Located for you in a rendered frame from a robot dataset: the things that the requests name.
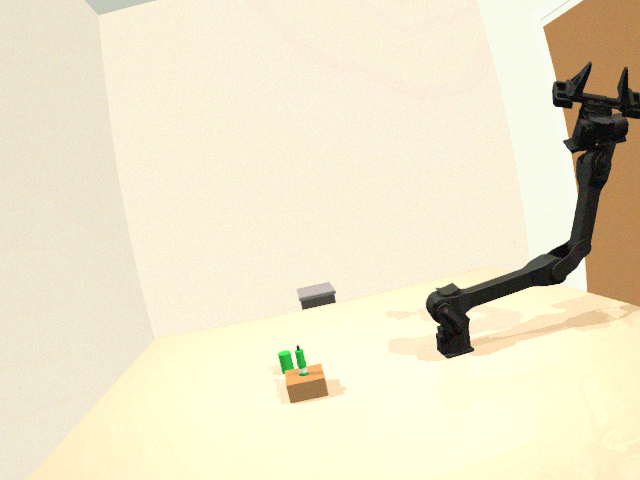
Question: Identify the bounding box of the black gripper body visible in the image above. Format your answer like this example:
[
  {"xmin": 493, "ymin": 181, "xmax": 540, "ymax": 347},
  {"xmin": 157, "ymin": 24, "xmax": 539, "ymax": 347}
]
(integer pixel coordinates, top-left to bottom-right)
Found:
[{"xmin": 552, "ymin": 81, "xmax": 640, "ymax": 127}]

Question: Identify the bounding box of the green cylinder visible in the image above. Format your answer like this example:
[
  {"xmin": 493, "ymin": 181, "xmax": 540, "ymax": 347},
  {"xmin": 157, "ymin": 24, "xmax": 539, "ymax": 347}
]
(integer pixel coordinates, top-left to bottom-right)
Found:
[{"xmin": 277, "ymin": 351, "xmax": 294, "ymax": 375}]

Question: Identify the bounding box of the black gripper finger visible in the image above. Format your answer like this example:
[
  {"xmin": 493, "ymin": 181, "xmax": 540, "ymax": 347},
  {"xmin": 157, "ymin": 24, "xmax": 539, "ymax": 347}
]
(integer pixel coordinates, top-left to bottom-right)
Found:
[
  {"xmin": 617, "ymin": 67, "xmax": 635, "ymax": 108},
  {"xmin": 565, "ymin": 61, "xmax": 592, "ymax": 100}
]

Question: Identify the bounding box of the tan wooden block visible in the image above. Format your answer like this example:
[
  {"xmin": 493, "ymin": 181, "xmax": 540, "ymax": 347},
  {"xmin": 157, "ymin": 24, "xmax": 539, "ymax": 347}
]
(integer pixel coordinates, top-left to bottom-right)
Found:
[{"xmin": 285, "ymin": 364, "xmax": 329, "ymax": 404}]

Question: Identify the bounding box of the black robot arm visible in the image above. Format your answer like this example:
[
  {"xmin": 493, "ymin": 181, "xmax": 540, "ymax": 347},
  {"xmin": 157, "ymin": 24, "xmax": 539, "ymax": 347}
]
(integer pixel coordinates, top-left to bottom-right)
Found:
[{"xmin": 425, "ymin": 107, "xmax": 629, "ymax": 359}]

